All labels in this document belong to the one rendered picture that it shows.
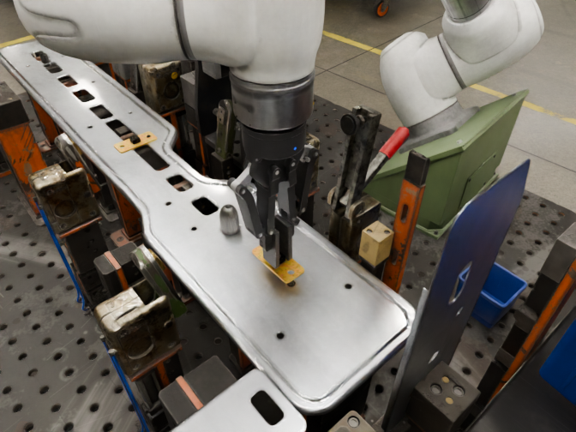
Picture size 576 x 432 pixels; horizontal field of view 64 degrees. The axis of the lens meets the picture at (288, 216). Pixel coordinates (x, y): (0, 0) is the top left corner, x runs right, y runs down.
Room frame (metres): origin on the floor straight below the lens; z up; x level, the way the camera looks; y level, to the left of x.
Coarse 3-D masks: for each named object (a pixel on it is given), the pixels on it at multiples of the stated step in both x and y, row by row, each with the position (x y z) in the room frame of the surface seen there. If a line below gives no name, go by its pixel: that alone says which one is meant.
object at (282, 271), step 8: (256, 248) 0.49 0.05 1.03; (256, 256) 0.47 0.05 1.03; (280, 256) 0.47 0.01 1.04; (264, 264) 0.46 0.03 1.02; (280, 264) 0.46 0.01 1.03; (288, 264) 0.46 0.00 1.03; (296, 264) 0.46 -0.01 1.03; (280, 272) 0.44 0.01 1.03; (296, 272) 0.44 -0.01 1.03; (288, 280) 0.43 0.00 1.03
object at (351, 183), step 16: (352, 112) 0.58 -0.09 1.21; (368, 112) 0.57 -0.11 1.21; (352, 128) 0.54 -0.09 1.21; (368, 128) 0.55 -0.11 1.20; (352, 144) 0.57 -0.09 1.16; (368, 144) 0.55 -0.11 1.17; (352, 160) 0.57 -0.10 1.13; (368, 160) 0.56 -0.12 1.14; (352, 176) 0.56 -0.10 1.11; (336, 192) 0.56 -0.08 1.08; (352, 192) 0.54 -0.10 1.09; (336, 208) 0.56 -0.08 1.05
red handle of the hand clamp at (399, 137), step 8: (400, 128) 0.63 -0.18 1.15; (392, 136) 0.63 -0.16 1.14; (400, 136) 0.62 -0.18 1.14; (408, 136) 0.63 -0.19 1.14; (384, 144) 0.62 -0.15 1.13; (392, 144) 0.61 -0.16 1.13; (400, 144) 0.62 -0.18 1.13; (384, 152) 0.60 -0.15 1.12; (392, 152) 0.61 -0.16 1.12; (376, 160) 0.60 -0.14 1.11; (384, 160) 0.60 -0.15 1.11; (376, 168) 0.59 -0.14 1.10; (368, 176) 0.58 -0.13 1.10; (344, 200) 0.56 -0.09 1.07
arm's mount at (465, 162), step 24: (480, 120) 1.00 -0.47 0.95; (504, 120) 1.02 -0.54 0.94; (432, 144) 1.00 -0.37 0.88; (456, 144) 0.87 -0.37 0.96; (480, 144) 0.92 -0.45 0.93; (504, 144) 1.08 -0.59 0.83; (384, 168) 0.99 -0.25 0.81; (432, 168) 0.88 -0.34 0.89; (456, 168) 0.84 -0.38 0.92; (480, 168) 0.96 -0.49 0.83; (384, 192) 0.95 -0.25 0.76; (432, 192) 0.87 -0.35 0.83; (456, 192) 0.88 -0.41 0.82; (480, 192) 1.01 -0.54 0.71; (432, 216) 0.86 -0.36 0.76
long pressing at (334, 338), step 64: (64, 64) 1.20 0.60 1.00; (64, 128) 0.88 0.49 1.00; (128, 128) 0.88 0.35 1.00; (128, 192) 0.66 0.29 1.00; (192, 192) 0.66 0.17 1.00; (192, 256) 0.50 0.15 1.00; (320, 256) 0.50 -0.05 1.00; (256, 320) 0.38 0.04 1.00; (320, 320) 0.38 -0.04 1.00; (384, 320) 0.38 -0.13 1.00; (320, 384) 0.28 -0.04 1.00
